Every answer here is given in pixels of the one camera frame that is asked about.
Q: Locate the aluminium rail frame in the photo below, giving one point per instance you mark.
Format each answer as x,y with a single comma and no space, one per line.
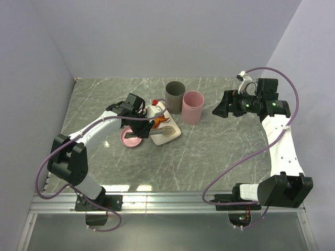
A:
163,221

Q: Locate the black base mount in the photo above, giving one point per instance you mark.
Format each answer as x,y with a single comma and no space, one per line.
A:
112,202
229,198

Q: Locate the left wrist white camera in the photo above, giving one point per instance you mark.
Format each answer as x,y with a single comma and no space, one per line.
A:
155,109

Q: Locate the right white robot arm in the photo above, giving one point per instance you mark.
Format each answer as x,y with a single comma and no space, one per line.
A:
287,185

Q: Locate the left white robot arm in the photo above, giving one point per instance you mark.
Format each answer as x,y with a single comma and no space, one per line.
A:
68,158

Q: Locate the pink cylindrical container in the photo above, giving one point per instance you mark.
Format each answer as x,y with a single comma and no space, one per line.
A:
192,107

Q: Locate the grey cylindrical container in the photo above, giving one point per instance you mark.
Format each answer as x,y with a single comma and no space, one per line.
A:
174,92

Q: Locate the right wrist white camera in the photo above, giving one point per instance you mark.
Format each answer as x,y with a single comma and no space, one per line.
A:
245,79

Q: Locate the white rectangular plate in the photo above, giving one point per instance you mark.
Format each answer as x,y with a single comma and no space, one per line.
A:
160,139

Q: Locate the wrist white camera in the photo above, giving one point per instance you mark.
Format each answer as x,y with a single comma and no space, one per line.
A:
155,109
245,79

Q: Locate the steamed bun back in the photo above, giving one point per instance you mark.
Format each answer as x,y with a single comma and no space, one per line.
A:
168,131

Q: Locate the roasted chicken wing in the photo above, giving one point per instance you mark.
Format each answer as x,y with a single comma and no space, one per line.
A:
159,120

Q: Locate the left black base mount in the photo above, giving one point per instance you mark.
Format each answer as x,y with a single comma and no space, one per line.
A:
112,202

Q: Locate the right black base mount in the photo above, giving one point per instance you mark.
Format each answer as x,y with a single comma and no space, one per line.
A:
229,198

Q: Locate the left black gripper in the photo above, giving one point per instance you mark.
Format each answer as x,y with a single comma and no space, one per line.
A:
143,132

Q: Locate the metal tongs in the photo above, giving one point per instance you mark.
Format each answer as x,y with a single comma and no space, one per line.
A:
159,130

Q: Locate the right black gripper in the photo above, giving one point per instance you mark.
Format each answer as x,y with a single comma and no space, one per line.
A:
230,97

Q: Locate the pink round lid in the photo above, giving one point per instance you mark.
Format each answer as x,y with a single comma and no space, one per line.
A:
129,142

